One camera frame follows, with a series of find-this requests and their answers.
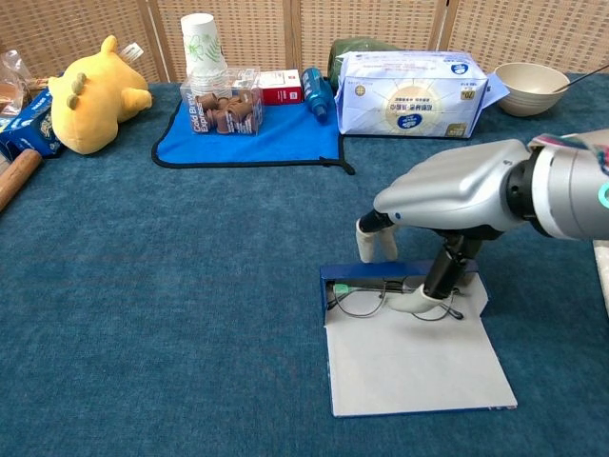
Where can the bagged brown bread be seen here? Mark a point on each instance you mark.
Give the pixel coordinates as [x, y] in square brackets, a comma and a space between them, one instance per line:
[12, 90]

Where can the green spray bottle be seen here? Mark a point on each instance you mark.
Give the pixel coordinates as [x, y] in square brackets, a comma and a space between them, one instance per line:
[342, 52]

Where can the blue cloth with black edge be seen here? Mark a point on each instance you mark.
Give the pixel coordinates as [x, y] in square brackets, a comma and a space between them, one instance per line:
[285, 140]

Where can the dark blue snack box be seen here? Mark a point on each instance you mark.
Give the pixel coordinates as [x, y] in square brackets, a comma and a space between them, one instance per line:
[33, 128]

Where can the thin-framed eyeglasses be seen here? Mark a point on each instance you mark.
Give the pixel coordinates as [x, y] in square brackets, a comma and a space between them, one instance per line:
[357, 300]

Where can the clear bag with white cloth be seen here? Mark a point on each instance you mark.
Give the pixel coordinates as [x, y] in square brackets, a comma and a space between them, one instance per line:
[603, 276]

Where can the red and white small box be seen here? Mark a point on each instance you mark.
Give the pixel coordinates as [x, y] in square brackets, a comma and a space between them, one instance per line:
[280, 93]

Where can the white blue tissue pack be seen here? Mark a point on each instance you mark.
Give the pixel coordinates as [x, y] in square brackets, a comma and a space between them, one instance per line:
[409, 95]

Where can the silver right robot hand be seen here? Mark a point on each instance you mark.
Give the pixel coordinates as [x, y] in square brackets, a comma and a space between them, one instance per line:
[452, 190]

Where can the wooden rolling pin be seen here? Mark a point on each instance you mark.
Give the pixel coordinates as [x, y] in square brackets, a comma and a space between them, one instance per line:
[19, 173]

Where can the clear coffee capsule box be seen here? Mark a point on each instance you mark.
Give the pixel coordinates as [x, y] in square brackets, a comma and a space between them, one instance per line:
[223, 114]

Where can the white paper cup stack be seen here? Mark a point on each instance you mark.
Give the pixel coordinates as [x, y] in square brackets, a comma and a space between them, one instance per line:
[200, 43]

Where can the beige bowl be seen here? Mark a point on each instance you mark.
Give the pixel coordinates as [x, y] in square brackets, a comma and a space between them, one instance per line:
[528, 102]

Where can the yellow plush toy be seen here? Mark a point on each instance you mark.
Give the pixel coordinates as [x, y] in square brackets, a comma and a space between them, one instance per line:
[90, 109]

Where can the blue plastic bottle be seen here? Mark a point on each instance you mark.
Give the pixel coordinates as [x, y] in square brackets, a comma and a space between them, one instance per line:
[316, 93]

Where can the woven bamboo folding screen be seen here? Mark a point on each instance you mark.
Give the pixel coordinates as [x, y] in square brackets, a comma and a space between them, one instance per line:
[380, 19]

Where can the small beige printed box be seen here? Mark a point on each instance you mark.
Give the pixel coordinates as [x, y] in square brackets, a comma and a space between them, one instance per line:
[38, 84]

